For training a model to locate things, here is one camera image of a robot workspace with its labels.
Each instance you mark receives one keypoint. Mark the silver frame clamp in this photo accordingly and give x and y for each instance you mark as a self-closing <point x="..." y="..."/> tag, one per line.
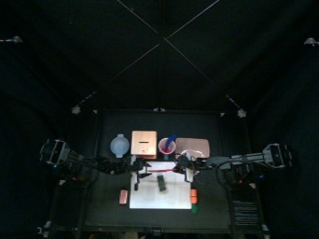
<point x="157" y="109"/>
<point x="13" y="39"/>
<point x="241" y="113"/>
<point x="309" y="41"/>
<point x="76" y="109"/>

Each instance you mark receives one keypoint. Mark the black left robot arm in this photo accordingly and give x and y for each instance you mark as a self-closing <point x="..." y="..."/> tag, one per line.
<point x="82" y="161"/>

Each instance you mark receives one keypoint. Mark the dark seaweed sushi roll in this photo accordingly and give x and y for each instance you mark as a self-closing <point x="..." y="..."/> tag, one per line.
<point x="161" y="183"/>

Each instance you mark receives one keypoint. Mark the pink rectangular tray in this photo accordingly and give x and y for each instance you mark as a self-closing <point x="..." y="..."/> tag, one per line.
<point x="192" y="146"/>

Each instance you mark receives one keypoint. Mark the pink cup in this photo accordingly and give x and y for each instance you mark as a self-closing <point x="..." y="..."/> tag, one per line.
<point x="165" y="147"/>

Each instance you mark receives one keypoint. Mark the wooden box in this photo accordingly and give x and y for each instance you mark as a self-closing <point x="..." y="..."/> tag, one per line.
<point x="144" y="144"/>

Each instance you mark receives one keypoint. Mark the orange toy carrot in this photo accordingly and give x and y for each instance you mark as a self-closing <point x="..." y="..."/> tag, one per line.
<point x="193" y="200"/>

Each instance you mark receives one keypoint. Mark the white cutting board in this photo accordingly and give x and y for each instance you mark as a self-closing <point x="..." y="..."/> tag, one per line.
<point x="160" y="193"/>

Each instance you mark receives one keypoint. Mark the blue utensil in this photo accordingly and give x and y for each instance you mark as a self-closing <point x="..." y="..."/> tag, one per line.
<point x="169" y="140"/>

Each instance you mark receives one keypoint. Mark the red toy knife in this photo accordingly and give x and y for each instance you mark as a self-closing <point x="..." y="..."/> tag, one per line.
<point x="160" y="170"/>

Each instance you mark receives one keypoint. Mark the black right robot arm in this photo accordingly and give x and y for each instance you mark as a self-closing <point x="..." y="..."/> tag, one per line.
<point x="248" y="158"/>

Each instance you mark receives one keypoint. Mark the pink toy salmon piece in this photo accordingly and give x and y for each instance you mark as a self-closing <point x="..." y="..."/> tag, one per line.
<point x="122" y="197"/>

